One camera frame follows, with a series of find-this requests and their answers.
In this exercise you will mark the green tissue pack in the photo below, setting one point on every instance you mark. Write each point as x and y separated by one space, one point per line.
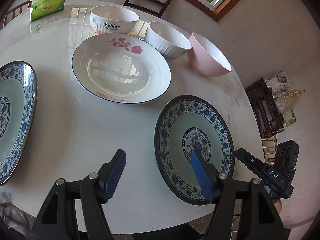
41 8

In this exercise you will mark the small bamboo stool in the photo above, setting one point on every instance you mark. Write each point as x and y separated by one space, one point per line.
269 149

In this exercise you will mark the pile of bags and clutter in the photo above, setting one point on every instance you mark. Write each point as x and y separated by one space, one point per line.
284 98

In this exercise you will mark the light wooden chair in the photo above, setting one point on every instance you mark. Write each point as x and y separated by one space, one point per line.
14 12

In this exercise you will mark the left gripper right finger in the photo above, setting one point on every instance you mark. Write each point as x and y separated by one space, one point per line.
208 178

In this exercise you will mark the white Rabbit bowl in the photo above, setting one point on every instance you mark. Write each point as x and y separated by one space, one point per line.
112 19

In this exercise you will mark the white plate with pink roses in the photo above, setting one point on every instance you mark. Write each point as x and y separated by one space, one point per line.
121 68

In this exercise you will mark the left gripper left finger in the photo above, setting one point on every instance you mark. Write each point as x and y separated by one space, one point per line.
109 176

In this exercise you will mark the person's right hand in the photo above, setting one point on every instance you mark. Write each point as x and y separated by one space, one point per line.
278 205

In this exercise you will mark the pink bowl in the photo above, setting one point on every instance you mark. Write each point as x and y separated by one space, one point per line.
206 59

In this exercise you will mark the dark wooden cabinet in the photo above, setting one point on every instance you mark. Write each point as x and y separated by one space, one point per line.
269 120

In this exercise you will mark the white ribbed blue cartoon bowl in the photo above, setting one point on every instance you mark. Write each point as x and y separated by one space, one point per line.
170 42

